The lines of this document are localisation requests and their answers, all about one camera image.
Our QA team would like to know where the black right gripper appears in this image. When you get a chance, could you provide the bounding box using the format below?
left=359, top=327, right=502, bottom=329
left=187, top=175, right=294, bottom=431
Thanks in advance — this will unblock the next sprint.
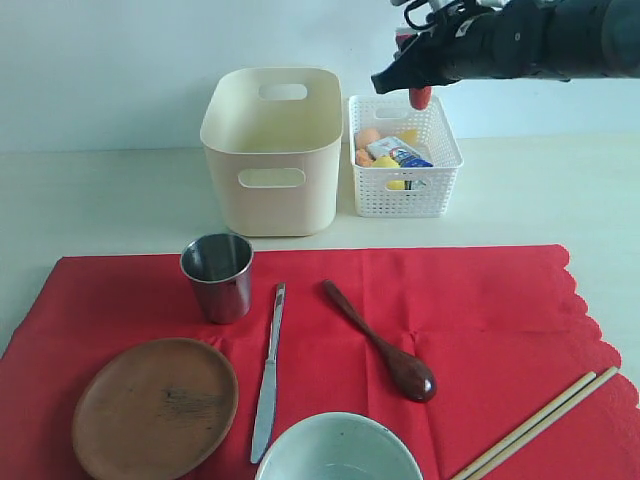
left=371, top=4, right=505, bottom=95

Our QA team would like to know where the orange carrot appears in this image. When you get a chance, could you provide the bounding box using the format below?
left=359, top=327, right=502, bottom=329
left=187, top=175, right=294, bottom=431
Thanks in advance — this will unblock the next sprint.
left=409, top=86, right=432, bottom=111

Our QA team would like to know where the yellow cheese wedge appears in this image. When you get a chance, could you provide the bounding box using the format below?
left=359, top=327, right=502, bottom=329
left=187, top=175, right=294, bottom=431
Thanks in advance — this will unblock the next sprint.
left=397, top=129, right=419, bottom=146

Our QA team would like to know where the brown egg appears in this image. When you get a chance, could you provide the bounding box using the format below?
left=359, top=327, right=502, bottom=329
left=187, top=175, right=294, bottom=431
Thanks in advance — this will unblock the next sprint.
left=355, top=128, right=382, bottom=149

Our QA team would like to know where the small blue milk carton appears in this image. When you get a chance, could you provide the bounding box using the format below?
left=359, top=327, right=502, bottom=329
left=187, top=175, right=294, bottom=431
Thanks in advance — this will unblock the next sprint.
left=366, top=136, right=433, bottom=168

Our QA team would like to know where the yellow lemon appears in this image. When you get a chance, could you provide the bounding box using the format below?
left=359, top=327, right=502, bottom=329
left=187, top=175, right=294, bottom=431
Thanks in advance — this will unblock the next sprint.
left=371, top=155, right=400, bottom=168

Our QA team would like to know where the orange fried chicken piece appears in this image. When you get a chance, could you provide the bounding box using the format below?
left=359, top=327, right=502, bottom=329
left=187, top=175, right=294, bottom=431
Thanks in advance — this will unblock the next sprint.
left=355, top=148, right=375, bottom=168

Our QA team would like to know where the stainless steel cup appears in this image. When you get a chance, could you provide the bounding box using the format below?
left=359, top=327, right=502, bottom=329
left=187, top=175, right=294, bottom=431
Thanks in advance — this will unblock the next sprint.
left=180, top=233, right=254, bottom=325

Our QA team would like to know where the dark wooden spoon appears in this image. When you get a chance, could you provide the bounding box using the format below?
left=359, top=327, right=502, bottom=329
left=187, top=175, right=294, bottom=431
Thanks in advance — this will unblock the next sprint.
left=322, top=279, right=437, bottom=403

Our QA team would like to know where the silver table knife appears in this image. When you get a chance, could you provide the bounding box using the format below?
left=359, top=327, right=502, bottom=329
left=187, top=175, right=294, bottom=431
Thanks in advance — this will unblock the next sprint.
left=250, top=283, right=286, bottom=464

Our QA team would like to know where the white ceramic bowl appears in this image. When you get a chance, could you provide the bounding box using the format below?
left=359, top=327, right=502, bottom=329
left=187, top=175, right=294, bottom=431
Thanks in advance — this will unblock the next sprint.
left=255, top=412, right=423, bottom=480

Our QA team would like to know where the brown wooden plate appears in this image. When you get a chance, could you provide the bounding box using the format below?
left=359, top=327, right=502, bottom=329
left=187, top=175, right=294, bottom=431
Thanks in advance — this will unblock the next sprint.
left=72, top=338, right=239, bottom=479

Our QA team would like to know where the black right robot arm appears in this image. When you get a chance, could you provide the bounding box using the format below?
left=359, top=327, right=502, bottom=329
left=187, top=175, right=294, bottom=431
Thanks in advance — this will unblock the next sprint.
left=371, top=0, right=639, bottom=94

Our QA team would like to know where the white perforated plastic basket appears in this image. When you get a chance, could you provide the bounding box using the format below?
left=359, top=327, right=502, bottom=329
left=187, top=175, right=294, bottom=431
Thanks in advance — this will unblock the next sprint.
left=348, top=95, right=463, bottom=218

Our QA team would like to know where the cream plastic bin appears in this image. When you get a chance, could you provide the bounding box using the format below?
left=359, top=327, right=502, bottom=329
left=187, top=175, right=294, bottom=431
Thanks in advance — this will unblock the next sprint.
left=200, top=67, right=343, bottom=237

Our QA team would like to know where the upper wooden chopstick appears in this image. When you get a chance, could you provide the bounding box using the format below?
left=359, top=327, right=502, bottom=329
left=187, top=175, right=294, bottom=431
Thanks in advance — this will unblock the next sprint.
left=452, top=371, right=596, bottom=480

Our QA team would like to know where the wooden chopstick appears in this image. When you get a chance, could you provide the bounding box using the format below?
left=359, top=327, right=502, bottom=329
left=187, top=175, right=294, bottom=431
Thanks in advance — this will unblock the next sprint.
left=452, top=371, right=596, bottom=480
left=466, top=366, right=619, bottom=479

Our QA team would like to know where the lower wooden chopstick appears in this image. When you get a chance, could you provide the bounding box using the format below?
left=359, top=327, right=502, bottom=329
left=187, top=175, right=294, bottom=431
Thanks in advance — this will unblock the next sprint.
left=466, top=366, right=619, bottom=479

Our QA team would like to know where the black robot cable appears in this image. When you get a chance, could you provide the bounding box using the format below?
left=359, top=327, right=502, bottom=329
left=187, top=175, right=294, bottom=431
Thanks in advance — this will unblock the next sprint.
left=402, top=0, right=451, bottom=31

